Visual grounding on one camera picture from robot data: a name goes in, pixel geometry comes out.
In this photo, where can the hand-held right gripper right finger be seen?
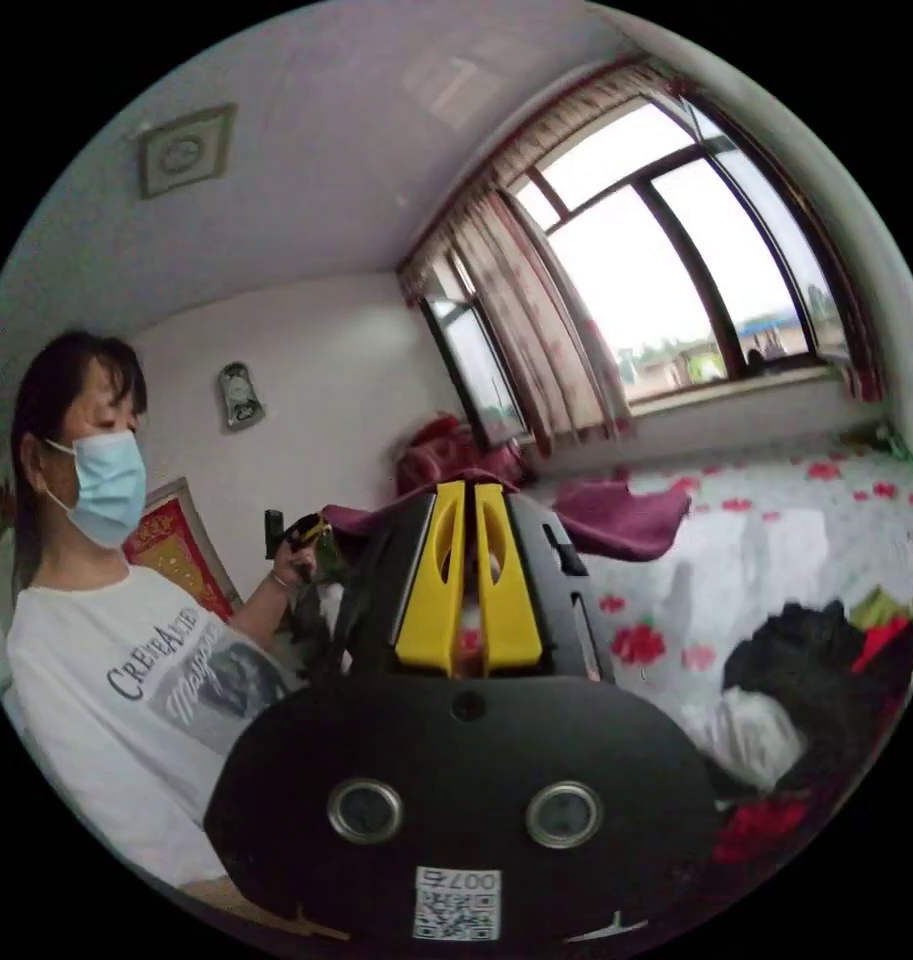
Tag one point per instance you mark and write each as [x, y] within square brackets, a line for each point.
[510, 600]

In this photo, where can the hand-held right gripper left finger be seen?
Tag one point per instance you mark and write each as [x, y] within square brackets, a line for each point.
[426, 600]

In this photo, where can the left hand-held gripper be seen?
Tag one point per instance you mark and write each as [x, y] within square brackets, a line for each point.
[310, 528]

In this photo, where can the burgundy long sleeve vest top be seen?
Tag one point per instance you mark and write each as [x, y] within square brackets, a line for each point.
[613, 517]

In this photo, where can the person's left forearm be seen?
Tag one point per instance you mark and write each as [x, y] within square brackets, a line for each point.
[261, 604]

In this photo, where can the person's left hand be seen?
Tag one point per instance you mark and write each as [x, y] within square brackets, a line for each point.
[289, 568]

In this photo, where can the person's body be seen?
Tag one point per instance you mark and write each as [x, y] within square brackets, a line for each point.
[118, 660]

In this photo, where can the bed with red flower sheet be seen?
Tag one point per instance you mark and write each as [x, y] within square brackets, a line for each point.
[756, 540]

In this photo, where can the pile of clothes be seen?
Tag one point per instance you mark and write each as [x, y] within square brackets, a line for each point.
[808, 660]

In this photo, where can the square ceiling lamp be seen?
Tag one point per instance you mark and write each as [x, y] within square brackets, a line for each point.
[186, 151]

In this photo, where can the red framed wall picture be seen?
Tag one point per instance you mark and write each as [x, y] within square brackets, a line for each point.
[178, 555]

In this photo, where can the silver wall clock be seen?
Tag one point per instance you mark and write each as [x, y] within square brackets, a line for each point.
[240, 397]

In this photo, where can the window with dark frame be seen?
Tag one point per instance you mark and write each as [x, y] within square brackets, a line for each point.
[651, 277]

